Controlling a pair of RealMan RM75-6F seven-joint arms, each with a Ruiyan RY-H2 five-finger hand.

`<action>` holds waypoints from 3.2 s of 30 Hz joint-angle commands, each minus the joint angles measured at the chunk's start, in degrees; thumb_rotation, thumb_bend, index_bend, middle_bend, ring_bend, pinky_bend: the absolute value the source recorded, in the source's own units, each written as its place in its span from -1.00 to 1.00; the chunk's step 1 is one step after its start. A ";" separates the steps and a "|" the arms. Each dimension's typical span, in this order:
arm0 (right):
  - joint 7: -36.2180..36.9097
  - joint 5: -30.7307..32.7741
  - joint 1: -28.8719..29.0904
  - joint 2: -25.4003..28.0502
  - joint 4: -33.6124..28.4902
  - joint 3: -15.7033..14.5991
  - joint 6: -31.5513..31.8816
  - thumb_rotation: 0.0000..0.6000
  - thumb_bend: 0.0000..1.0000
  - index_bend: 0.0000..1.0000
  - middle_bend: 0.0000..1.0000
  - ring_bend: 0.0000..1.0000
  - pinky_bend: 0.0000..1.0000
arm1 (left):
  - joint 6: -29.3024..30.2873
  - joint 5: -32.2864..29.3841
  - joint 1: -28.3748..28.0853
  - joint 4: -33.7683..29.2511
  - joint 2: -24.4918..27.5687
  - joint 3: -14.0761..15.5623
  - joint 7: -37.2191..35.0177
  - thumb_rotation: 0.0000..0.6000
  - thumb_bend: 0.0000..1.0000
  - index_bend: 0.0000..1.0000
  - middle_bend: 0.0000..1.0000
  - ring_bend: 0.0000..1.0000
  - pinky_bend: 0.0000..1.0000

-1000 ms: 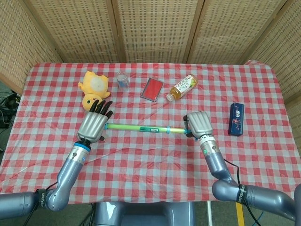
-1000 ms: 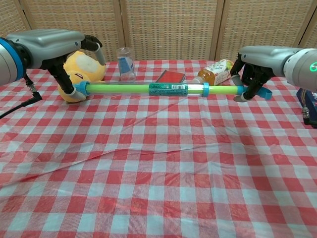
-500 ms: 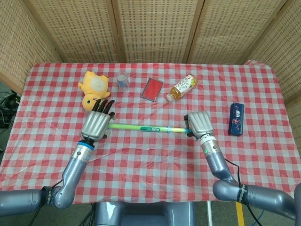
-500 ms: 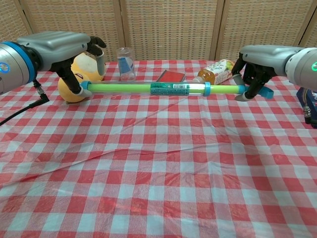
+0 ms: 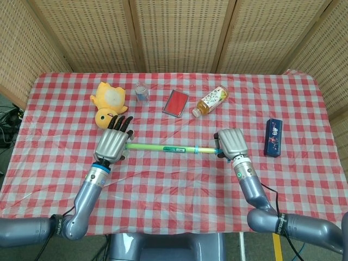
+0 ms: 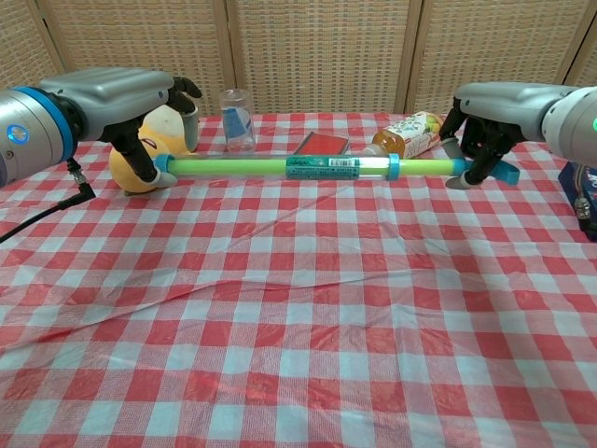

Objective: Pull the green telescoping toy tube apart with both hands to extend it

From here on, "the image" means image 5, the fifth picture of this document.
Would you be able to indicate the dark blue printed box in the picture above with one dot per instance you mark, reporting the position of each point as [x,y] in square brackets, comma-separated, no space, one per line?
[274,137]

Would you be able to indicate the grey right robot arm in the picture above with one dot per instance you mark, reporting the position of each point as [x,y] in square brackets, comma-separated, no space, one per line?
[253,190]

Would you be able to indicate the grey robot torso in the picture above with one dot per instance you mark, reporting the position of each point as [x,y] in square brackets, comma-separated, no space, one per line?
[166,247]

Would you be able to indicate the white table leg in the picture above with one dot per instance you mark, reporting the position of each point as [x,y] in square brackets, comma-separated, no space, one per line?
[241,247]

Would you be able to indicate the tea bottle with white cap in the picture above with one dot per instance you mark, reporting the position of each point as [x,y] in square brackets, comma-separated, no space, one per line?
[213,99]

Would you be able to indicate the yellow plush toy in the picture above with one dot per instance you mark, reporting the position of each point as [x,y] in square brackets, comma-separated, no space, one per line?
[110,96]

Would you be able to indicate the red checkered tablecloth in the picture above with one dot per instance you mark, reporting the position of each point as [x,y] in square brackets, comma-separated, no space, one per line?
[174,190]

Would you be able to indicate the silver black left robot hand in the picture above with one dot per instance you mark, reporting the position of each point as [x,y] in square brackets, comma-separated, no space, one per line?
[111,144]

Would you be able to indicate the clear jar with blue label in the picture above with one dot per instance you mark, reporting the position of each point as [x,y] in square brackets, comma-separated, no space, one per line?
[142,93]

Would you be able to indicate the woven bamboo folding screen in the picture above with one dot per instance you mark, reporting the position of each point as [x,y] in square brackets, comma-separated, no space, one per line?
[179,35]

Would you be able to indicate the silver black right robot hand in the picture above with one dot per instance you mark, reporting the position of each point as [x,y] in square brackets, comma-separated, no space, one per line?
[232,142]

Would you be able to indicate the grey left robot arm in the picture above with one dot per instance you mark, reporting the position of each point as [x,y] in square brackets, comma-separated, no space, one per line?
[84,198]

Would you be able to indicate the green blue water pump toy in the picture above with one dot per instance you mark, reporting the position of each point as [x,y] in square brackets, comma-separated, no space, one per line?
[152,147]

